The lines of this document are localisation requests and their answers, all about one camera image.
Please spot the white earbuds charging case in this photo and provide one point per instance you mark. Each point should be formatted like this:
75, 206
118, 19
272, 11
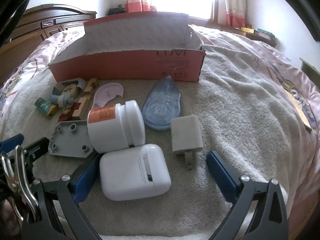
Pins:
134, 173

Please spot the round wooden chess piece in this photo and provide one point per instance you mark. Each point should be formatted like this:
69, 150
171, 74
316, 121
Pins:
69, 93

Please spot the wooden window cabinet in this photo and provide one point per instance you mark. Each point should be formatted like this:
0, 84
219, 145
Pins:
212, 25

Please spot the green book on cabinet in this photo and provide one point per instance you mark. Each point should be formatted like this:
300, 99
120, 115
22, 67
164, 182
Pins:
266, 32

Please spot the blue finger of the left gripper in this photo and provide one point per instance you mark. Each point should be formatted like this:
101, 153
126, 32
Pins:
36, 150
9, 144

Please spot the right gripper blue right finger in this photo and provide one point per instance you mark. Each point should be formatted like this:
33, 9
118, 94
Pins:
269, 220

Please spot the green lighter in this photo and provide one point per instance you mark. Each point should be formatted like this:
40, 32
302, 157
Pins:
45, 107

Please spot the white curved plastic piece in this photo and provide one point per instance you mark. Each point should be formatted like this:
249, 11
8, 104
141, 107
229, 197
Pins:
79, 82

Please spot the wooden shelf at right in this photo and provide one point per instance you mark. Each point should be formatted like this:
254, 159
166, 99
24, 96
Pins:
312, 73

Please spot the small red toy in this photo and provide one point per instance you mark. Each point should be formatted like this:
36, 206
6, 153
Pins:
68, 112

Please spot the right pink white curtain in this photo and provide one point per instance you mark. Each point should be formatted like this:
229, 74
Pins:
235, 13

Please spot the red cardboard shoe box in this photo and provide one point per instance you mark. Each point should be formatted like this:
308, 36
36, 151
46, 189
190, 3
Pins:
138, 45

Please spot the white USB wall charger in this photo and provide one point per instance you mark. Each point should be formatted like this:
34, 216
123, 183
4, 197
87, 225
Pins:
186, 138

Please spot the dark wooden headboard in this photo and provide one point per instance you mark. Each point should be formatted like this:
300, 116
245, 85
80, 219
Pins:
36, 25

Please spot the pink checked bed quilt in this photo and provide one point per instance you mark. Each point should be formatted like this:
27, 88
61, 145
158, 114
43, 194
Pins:
244, 113

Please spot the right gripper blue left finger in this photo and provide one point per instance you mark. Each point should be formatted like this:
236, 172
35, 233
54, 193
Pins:
69, 191

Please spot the wooden puzzle piece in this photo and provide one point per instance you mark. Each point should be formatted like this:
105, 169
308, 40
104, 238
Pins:
85, 100

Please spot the yellow box on cabinet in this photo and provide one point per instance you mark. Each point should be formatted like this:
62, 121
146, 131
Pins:
248, 30

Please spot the grey plastic plate with studs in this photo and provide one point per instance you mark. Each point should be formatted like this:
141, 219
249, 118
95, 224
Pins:
71, 139

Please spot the white jar orange label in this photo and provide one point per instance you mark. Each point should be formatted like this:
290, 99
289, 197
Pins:
116, 127

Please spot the pale pink curved piece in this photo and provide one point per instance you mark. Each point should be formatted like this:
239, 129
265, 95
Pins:
107, 93

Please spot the cream terry towel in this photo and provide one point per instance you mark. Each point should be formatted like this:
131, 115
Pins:
125, 221

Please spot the blue correction tape dispenser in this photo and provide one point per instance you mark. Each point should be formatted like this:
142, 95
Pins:
162, 105

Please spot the dark bag on cabinet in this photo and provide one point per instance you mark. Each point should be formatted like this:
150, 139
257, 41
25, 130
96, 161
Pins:
116, 10

